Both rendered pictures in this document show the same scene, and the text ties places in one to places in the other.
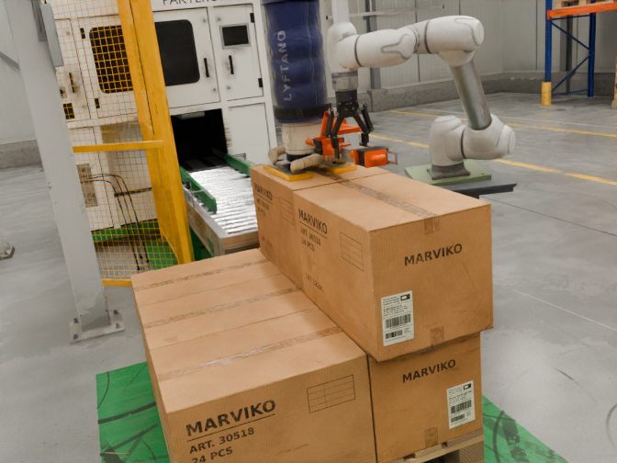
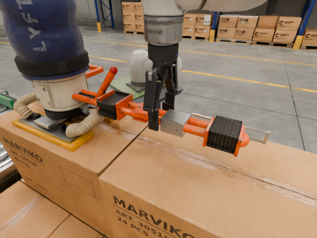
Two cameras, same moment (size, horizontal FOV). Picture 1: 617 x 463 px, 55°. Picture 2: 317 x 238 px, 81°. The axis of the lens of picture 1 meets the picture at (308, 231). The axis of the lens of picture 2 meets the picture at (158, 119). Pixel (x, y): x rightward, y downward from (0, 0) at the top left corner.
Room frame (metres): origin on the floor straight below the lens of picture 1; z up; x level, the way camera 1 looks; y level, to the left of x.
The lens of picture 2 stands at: (1.72, 0.16, 1.37)
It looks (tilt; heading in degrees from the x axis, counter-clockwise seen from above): 33 degrees down; 317
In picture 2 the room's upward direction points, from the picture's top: straight up
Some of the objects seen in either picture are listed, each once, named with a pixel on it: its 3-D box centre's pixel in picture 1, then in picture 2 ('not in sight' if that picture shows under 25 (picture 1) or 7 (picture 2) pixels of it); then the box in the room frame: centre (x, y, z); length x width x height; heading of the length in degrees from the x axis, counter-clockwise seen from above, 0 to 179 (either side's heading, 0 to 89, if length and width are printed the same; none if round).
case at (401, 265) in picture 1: (386, 254); (210, 205); (1.88, -0.25, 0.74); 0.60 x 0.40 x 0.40; 20
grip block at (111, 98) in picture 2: (329, 145); (115, 104); (2.21, -0.11, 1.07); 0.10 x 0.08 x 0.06; 109
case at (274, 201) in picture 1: (319, 215); (87, 150); (2.45, -0.05, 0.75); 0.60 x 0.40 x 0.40; 19
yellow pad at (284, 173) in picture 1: (286, 167); (50, 124); (2.41, 0.06, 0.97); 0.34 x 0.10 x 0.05; 19
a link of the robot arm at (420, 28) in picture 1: (417, 38); not in sight; (2.51, -0.52, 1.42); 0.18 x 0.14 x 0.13; 144
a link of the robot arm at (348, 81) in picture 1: (344, 81); (163, 29); (2.06, -0.18, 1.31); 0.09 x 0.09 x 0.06
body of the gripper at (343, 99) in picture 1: (346, 103); (162, 61); (2.06, -0.18, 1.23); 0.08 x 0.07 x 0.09; 109
